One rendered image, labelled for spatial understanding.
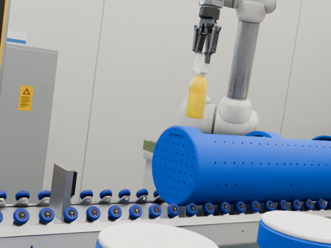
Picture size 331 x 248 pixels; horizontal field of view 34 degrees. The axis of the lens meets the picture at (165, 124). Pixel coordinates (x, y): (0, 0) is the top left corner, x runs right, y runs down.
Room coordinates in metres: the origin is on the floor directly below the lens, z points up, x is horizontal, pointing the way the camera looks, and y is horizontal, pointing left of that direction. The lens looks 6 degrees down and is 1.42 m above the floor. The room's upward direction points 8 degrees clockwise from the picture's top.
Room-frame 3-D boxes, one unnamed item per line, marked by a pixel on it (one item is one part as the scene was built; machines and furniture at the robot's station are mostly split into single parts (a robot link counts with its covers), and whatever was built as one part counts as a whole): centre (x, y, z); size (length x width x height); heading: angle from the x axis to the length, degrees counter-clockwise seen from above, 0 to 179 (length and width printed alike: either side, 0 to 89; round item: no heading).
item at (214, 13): (1.99, -0.10, 1.62); 0.08 x 0.07 x 0.09; 35
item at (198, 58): (2.01, -0.09, 1.46); 0.03 x 0.01 x 0.07; 125
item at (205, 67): (1.97, -0.11, 1.46); 0.03 x 0.01 x 0.07; 125
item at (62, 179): (1.65, 0.29, 1.00); 0.10 x 0.04 x 0.15; 35
